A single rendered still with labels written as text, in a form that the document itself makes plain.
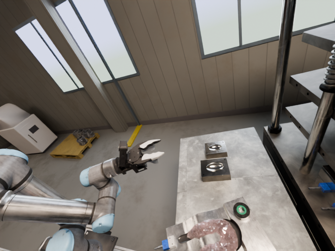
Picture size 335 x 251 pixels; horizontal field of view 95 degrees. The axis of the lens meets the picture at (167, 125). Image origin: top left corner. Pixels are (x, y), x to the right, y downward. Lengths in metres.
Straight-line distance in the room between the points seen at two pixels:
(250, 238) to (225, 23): 2.25
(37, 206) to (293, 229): 1.15
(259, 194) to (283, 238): 0.23
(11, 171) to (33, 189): 0.12
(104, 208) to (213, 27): 2.32
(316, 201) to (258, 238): 0.44
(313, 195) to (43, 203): 1.33
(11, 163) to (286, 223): 1.29
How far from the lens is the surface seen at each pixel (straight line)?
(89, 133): 4.03
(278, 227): 1.16
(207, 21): 2.47
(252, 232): 1.01
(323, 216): 1.25
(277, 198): 1.22
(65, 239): 0.93
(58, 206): 0.70
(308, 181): 1.35
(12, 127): 5.05
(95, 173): 0.71
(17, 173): 0.80
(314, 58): 2.91
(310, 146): 1.17
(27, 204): 0.71
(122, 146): 0.59
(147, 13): 2.63
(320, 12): 2.71
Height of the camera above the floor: 1.88
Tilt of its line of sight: 35 degrees down
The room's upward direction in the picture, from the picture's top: 23 degrees counter-clockwise
